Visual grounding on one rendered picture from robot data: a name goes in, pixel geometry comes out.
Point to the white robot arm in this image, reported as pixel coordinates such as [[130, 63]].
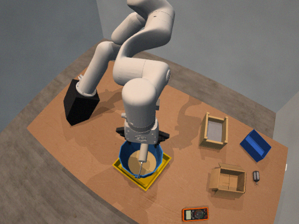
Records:
[[143, 79]]

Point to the yellow square tray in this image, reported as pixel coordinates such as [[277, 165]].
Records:
[[144, 183]]

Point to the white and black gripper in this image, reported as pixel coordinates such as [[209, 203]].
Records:
[[152, 136]]

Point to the orange digital multimeter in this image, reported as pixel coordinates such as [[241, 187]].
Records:
[[195, 214]]

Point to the blue bucket with wire handle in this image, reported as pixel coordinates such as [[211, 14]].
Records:
[[131, 159]]

